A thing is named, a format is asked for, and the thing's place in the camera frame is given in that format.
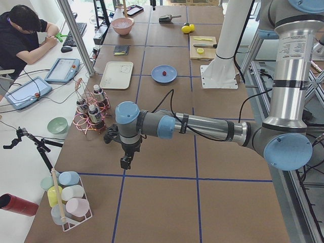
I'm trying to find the black computer mouse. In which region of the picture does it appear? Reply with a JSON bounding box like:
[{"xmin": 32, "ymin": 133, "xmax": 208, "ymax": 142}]
[{"xmin": 61, "ymin": 46, "xmax": 73, "ymax": 53}]

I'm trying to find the metal ice scoop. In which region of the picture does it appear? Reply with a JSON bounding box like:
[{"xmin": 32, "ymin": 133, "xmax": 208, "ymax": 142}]
[{"xmin": 158, "ymin": 15, "xmax": 182, "ymax": 23}]

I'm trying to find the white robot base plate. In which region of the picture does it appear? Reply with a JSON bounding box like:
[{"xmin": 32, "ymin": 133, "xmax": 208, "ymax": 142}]
[{"xmin": 200, "ymin": 60, "xmax": 238, "ymax": 89}]

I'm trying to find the teach pendant tablet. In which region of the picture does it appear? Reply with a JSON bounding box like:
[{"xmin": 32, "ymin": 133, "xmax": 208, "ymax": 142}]
[
  {"xmin": 5, "ymin": 76, "xmax": 52, "ymax": 109},
  {"xmin": 45, "ymin": 58, "xmax": 80, "ymax": 84}
]

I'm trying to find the yellow plastic cup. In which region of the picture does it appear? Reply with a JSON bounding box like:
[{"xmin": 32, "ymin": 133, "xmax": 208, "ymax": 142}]
[{"xmin": 47, "ymin": 186, "xmax": 58, "ymax": 208}]

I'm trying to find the seated person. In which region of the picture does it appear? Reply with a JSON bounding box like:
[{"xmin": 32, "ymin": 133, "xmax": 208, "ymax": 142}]
[{"xmin": 1, "ymin": 5, "xmax": 59, "ymax": 79}]

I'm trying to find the pink plastic cup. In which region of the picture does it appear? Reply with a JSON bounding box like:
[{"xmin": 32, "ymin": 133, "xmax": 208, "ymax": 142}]
[{"xmin": 66, "ymin": 198, "xmax": 90, "ymax": 217}]

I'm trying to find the wooden cutting board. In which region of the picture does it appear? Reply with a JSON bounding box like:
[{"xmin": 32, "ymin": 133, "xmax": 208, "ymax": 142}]
[{"xmin": 189, "ymin": 36, "xmax": 217, "ymax": 60}]

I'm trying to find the pink bowl of ice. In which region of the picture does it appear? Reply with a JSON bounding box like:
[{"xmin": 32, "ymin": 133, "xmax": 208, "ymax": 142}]
[{"xmin": 111, "ymin": 18, "xmax": 135, "ymax": 35}]

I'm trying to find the yellow plastic knife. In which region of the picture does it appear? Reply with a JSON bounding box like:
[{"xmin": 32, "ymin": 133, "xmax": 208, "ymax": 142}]
[{"xmin": 193, "ymin": 37, "xmax": 213, "ymax": 42}]

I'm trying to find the large yellow lemon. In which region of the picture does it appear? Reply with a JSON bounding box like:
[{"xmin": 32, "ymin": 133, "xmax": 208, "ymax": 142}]
[{"xmin": 181, "ymin": 25, "xmax": 191, "ymax": 34}]

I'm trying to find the tea bottle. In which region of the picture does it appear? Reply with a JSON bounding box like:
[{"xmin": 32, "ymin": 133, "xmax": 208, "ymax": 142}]
[
  {"xmin": 93, "ymin": 85, "xmax": 108, "ymax": 107},
  {"xmin": 76, "ymin": 97, "xmax": 89, "ymax": 118},
  {"xmin": 88, "ymin": 104, "xmax": 105, "ymax": 130}
]

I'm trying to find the near teach pendant tablet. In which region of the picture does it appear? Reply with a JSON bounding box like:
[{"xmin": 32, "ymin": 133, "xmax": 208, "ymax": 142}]
[{"xmin": 5, "ymin": 76, "xmax": 52, "ymax": 109}]

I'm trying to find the white plastic cup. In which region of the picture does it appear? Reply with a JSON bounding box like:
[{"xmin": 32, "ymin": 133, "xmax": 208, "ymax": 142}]
[{"xmin": 61, "ymin": 185, "xmax": 84, "ymax": 201}]

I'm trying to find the small yellow lemon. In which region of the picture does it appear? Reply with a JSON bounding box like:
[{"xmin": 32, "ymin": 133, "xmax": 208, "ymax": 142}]
[{"xmin": 189, "ymin": 24, "xmax": 195, "ymax": 32}]

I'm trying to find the white wire cup rack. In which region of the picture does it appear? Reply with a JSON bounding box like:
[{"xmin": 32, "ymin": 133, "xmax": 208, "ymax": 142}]
[{"xmin": 40, "ymin": 168, "xmax": 94, "ymax": 232}]

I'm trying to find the grey folded cloth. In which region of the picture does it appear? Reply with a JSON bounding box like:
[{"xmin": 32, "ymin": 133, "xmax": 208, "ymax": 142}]
[{"xmin": 113, "ymin": 45, "xmax": 130, "ymax": 56}]

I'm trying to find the white pedestal column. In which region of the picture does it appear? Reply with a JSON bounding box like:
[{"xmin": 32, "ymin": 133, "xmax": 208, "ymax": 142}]
[{"xmin": 215, "ymin": 0, "xmax": 254, "ymax": 60}]

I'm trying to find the aluminium frame post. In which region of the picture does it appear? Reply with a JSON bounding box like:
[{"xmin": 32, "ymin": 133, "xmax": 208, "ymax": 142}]
[{"xmin": 57, "ymin": 0, "xmax": 95, "ymax": 77}]

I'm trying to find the blue plastic cup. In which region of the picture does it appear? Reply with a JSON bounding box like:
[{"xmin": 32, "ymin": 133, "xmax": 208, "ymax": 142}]
[{"xmin": 59, "ymin": 171, "xmax": 80, "ymax": 186}]

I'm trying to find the red cylinder bottle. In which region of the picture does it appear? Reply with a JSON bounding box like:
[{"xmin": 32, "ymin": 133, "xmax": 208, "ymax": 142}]
[{"xmin": 1, "ymin": 193, "xmax": 38, "ymax": 216}]

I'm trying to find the tea bottle right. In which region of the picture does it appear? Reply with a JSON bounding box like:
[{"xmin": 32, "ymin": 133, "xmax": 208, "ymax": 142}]
[{"xmin": 93, "ymin": 85, "xmax": 108, "ymax": 107}]

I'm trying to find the green bowl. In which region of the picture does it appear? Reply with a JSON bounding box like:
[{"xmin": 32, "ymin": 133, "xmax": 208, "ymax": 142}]
[{"xmin": 47, "ymin": 117, "xmax": 68, "ymax": 135}]

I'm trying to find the blue plastic plate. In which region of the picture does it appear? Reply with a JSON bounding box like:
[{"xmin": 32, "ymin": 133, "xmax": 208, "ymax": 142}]
[{"xmin": 151, "ymin": 65, "xmax": 178, "ymax": 84}]

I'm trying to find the copper wire bottle rack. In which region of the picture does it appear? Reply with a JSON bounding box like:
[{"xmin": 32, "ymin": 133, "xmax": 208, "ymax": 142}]
[{"xmin": 72, "ymin": 78, "xmax": 111, "ymax": 134}]

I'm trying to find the wooden cup stand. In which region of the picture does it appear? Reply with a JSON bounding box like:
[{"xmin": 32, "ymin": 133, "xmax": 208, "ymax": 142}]
[{"xmin": 122, "ymin": 0, "xmax": 128, "ymax": 18}]

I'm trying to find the tea bottle front left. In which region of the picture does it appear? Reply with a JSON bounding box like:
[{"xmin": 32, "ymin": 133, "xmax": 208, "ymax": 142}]
[{"xmin": 88, "ymin": 104, "xmax": 105, "ymax": 130}]

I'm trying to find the steel knife handle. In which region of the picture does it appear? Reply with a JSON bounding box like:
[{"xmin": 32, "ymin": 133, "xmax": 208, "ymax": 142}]
[{"xmin": 193, "ymin": 44, "xmax": 217, "ymax": 49}]

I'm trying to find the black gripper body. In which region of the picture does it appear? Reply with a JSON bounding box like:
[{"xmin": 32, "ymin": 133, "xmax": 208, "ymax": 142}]
[{"xmin": 121, "ymin": 142, "xmax": 141, "ymax": 157}]

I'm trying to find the far teach pendant tablet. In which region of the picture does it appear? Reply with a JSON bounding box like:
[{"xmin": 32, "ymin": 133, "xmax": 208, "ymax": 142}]
[{"xmin": 45, "ymin": 58, "xmax": 80, "ymax": 84}]

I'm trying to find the tea bottle back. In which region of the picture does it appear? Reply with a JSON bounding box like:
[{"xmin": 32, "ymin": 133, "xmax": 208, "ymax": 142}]
[{"xmin": 76, "ymin": 97, "xmax": 89, "ymax": 118}]

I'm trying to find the black camera tripod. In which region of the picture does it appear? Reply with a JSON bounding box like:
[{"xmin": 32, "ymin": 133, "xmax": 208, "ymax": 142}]
[{"xmin": 3, "ymin": 127, "xmax": 64, "ymax": 173}]

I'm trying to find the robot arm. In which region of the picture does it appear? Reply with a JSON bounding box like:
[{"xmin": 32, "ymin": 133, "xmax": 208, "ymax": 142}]
[{"xmin": 104, "ymin": 1, "xmax": 323, "ymax": 171}]

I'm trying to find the black keyboard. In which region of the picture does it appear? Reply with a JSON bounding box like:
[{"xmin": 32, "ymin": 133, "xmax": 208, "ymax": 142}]
[{"xmin": 62, "ymin": 22, "xmax": 88, "ymax": 47}]

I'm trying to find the lemon half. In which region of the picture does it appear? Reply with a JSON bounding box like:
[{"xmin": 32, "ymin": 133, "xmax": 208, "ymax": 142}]
[{"xmin": 196, "ymin": 48, "xmax": 205, "ymax": 54}]

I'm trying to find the cream bear tray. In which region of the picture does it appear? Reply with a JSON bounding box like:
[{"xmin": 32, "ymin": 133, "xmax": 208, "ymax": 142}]
[{"xmin": 99, "ymin": 61, "xmax": 134, "ymax": 90}]

